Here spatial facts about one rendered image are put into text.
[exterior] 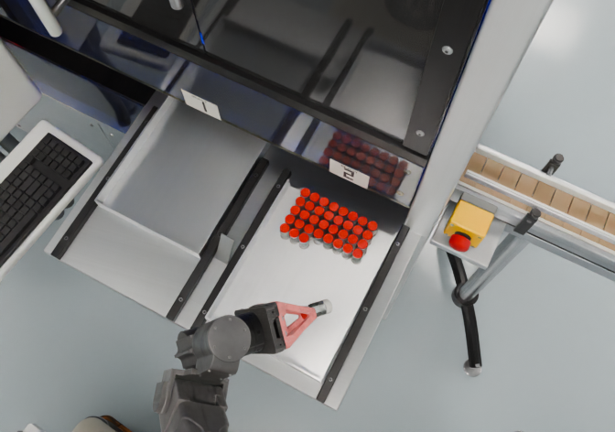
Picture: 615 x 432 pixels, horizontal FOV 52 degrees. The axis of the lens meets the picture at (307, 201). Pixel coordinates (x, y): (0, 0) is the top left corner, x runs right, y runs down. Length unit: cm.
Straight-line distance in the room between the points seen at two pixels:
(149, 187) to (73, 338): 101
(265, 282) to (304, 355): 17
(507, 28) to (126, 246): 93
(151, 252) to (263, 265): 24
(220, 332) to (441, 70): 44
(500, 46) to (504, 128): 178
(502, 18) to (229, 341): 49
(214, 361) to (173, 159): 75
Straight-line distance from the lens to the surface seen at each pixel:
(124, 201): 145
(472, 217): 125
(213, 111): 134
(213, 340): 79
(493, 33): 78
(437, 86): 90
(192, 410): 82
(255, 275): 134
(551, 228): 140
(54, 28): 130
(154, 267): 138
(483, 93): 87
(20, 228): 156
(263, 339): 90
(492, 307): 230
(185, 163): 145
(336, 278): 133
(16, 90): 165
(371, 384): 219
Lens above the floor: 217
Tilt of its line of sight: 68 degrees down
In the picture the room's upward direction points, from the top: 2 degrees counter-clockwise
